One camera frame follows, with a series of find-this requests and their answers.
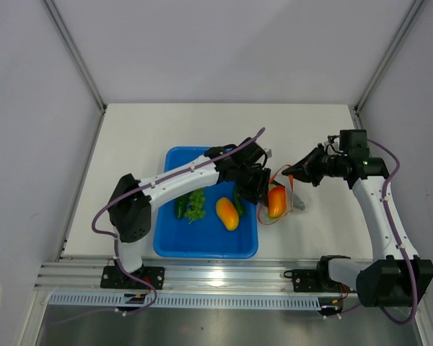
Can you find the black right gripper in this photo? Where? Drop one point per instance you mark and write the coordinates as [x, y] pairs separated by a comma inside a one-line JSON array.
[[306, 169]]

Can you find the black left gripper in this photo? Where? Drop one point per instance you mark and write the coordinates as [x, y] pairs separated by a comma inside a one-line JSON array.
[[259, 192]]

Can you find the clear zip top bag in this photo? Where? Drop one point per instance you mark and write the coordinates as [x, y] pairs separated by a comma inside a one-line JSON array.
[[262, 211]]

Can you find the red orange mango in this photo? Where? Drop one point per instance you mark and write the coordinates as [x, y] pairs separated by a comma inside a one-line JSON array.
[[277, 202]]

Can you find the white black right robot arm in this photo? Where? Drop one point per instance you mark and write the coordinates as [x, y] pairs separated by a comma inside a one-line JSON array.
[[397, 277]]

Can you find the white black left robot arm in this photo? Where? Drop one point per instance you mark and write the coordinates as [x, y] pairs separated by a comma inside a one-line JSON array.
[[133, 201]]

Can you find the green chili pepper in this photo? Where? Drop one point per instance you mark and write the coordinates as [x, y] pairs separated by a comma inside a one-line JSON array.
[[237, 201]]

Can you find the yellow orange mango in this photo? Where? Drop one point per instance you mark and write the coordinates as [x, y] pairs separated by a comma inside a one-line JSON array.
[[227, 213]]

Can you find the green grape bunch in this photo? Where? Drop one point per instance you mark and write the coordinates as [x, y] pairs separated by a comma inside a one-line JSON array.
[[195, 208]]

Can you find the blue plastic tray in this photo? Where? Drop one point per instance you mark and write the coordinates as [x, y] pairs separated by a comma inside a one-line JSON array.
[[208, 237]]

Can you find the dark green cucumber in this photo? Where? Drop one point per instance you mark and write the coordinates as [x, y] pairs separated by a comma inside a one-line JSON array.
[[181, 204]]

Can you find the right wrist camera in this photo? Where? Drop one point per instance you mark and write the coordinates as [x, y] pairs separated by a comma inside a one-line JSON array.
[[349, 143]]

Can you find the aluminium mounting rail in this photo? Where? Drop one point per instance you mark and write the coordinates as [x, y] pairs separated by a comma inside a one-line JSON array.
[[181, 275]]

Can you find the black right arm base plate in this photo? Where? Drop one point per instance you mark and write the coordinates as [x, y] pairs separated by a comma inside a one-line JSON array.
[[306, 281]]

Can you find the white slotted cable duct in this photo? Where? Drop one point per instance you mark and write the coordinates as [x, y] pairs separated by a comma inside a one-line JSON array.
[[189, 301]]

